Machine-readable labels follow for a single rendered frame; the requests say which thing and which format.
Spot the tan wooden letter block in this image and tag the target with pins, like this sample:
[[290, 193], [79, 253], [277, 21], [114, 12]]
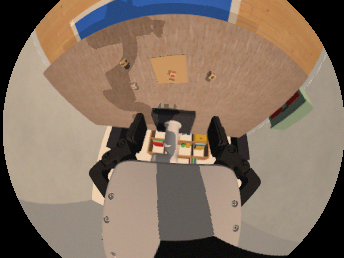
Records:
[[212, 75], [172, 74], [134, 85], [124, 62]]

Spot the orange flat mat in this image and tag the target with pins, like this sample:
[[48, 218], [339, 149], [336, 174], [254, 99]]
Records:
[[164, 64]]

